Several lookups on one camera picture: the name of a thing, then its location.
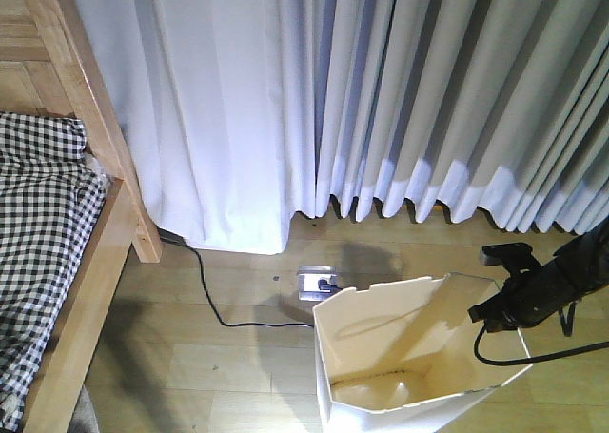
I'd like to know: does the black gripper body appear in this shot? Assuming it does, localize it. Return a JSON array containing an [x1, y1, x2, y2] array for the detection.
[[467, 280, 521, 332]]

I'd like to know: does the white plastic trash bin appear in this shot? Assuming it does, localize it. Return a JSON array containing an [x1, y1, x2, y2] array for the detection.
[[313, 273, 529, 432]]

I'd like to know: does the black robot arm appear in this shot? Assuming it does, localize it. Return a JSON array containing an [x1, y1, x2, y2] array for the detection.
[[468, 220, 608, 332]]

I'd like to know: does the floor power socket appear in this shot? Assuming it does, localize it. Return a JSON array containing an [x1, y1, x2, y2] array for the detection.
[[297, 266, 341, 302]]

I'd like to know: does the grey curtain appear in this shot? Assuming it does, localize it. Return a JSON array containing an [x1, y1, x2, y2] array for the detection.
[[75, 0, 608, 254]]

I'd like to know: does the grey yellow round rug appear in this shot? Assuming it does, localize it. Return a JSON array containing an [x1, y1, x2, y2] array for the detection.
[[67, 385, 101, 433]]

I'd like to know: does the black white checkered bedding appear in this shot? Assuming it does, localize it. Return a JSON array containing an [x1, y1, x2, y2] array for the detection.
[[1, 112, 108, 432]]

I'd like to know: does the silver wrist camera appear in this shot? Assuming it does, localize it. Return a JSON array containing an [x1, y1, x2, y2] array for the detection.
[[480, 242, 541, 277]]

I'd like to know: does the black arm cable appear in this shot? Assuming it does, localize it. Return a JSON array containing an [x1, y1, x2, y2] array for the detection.
[[473, 323, 609, 367]]

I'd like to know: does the black power cord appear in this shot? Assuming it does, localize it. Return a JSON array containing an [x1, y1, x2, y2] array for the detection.
[[159, 230, 339, 329]]

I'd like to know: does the wooden bed frame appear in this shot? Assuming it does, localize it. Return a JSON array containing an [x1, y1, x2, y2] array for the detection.
[[1, 0, 162, 432]]

